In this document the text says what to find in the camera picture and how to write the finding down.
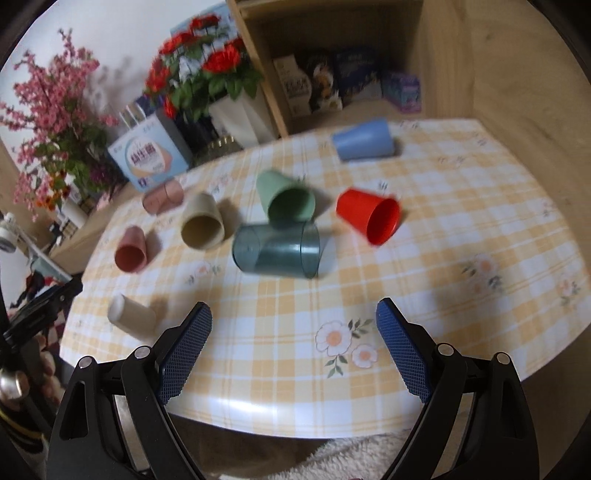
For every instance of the white paper bag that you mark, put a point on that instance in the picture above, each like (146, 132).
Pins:
(240, 117)

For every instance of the cream plastic cup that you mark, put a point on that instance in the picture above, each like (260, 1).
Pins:
(131, 316)

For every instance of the white fluffy blanket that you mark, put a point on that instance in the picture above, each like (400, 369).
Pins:
(351, 459)

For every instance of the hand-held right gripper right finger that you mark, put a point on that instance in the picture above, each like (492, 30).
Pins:
(401, 350)

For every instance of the dusty rose cup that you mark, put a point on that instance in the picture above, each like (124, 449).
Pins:
(131, 251)

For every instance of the red flower bouquet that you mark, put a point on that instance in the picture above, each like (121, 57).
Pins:
(203, 64)

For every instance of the pink blossom branches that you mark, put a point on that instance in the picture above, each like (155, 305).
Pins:
(51, 115)

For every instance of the dark printed package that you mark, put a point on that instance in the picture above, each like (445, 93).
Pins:
(323, 81)

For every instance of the white paper roll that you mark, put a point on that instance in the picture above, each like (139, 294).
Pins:
(74, 214)

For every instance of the person's left hand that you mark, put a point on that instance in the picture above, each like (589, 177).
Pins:
(47, 365)

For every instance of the transparent teal cup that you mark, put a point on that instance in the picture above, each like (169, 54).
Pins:
(277, 251)

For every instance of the blue and white carton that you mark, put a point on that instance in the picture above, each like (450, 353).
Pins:
(150, 154)

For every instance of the beige plastic cup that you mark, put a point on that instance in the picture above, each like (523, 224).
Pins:
(202, 222)

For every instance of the red plastic cup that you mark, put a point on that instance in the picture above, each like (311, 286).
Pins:
(369, 216)

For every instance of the green plastic cup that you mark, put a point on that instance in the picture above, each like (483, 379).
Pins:
(286, 198)

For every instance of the light pink cup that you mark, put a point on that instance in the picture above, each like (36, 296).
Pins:
(161, 196)

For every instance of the white printed box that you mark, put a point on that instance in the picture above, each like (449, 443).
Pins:
(292, 85)

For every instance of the blue plastic cup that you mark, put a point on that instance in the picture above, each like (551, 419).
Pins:
(364, 139)

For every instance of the wooden shelf cabinet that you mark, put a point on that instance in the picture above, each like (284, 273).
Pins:
(508, 69)

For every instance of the purple box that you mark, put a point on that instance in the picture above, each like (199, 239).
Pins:
(402, 91)

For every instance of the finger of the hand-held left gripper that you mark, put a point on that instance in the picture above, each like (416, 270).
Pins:
(46, 307)

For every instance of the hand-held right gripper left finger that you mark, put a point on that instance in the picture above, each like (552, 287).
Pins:
(184, 355)

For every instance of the dark blue box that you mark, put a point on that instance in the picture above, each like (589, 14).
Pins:
(358, 74)

